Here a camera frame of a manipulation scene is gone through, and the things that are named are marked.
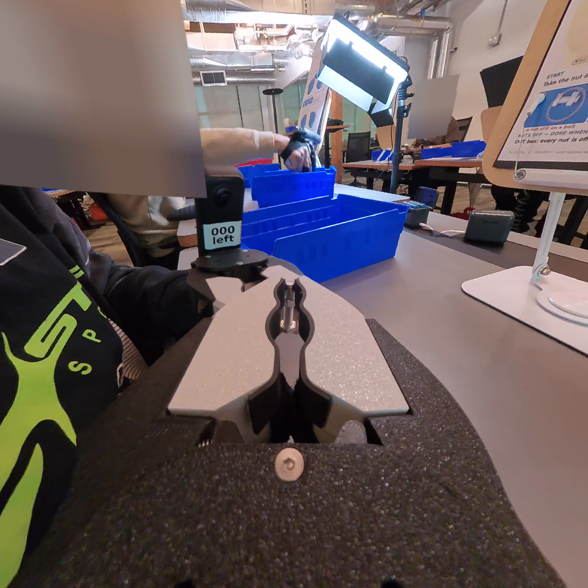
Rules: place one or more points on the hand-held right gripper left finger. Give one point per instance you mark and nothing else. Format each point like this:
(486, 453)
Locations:
(225, 367)

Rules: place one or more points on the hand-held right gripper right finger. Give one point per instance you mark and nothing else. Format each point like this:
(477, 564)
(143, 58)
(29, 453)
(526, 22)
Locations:
(354, 367)

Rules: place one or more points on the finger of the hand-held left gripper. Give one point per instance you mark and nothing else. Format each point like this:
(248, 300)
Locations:
(234, 289)

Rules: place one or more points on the long thin silver bolt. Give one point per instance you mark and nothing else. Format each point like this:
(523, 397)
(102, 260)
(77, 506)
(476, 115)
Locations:
(288, 308)

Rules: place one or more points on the blue plastic box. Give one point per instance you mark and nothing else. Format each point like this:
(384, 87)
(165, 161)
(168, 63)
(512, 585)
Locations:
(349, 239)

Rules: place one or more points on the person's left forearm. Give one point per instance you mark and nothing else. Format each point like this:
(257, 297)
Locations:
(147, 303)

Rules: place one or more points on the blue plastic bin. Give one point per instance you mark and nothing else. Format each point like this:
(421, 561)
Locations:
(257, 171)
(294, 186)

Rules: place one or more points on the red plastic bin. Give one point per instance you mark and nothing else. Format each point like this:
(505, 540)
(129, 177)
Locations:
(255, 163)

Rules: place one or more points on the black floor lamp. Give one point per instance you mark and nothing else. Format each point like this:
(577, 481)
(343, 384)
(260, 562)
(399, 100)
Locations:
(272, 110)

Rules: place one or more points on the printed poster banner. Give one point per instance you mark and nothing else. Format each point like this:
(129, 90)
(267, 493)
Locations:
(312, 101)

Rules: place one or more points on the black office chair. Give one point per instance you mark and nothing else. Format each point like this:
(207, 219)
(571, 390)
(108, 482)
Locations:
(357, 147)

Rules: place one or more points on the small black device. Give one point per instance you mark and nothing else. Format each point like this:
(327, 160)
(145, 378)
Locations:
(418, 214)

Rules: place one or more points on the sign on white stand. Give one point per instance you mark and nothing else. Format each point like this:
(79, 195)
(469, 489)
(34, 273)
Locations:
(514, 294)

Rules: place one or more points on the person's black printed shirt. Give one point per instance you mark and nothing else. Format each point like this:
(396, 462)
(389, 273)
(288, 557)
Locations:
(46, 386)

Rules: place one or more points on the studio light on stand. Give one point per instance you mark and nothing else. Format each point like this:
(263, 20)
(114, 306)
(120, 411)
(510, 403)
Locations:
(363, 69)

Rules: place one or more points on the wooden office desk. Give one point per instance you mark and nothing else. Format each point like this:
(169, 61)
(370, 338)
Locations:
(413, 165)

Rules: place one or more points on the small black box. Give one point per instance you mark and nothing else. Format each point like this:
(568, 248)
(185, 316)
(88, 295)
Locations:
(489, 227)

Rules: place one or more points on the row of blue bins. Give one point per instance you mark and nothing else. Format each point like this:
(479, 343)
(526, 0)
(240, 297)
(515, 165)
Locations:
(450, 150)

